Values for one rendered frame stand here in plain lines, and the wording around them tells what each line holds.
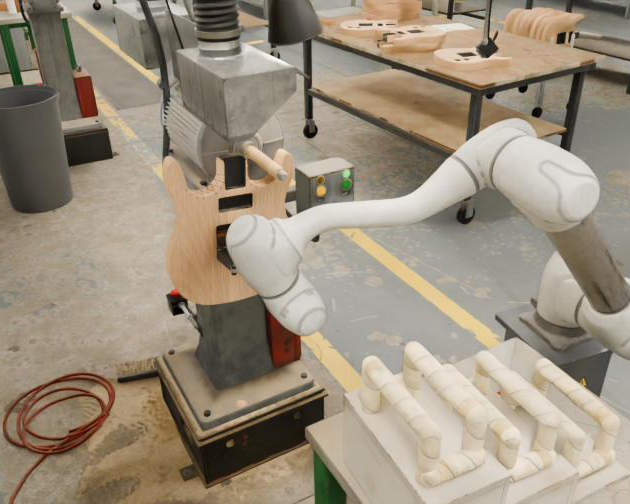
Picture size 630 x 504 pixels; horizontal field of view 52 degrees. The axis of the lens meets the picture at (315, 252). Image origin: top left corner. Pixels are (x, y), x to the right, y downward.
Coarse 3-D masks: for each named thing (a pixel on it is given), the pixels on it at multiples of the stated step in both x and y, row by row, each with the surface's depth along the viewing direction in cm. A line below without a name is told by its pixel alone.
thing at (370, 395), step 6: (366, 378) 105; (366, 384) 106; (372, 384) 105; (366, 390) 106; (372, 390) 106; (378, 390) 106; (366, 396) 107; (372, 396) 107; (378, 396) 107; (366, 402) 107; (372, 402) 107; (378, 402) 108; (366, 408) 108; (372, 408) 108; (378, 408) 109
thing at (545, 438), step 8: (544, 424) 104; (536, 432) 107; (544, 432) 105; (552, 432) 104; (536, 440) 107; (544, 440) 106; (552, 440) 105; (536, 448) 108; (544, 448) 106; (552, 448) 107
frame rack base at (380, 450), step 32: (352, 416) 111; (384, 416) 108; (448, 416) 108; (352, 448) 115; (384, 448) 102; (416, 448) 102; (448, 448) 102; (384, 480) 105; (448, 480) 97; (480, 480) 96
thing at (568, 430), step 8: (520, 376) 124; (528, 384) 122; (536, 392) 120; (544, 400) 118; (560, 416) 114; (560, 424) 113; (568, 424) 113; (560, 432) 113; (568, 432) 112; (576, 432) 111; (568, 440) 112; (576, 440) 111; (584, 440) 111
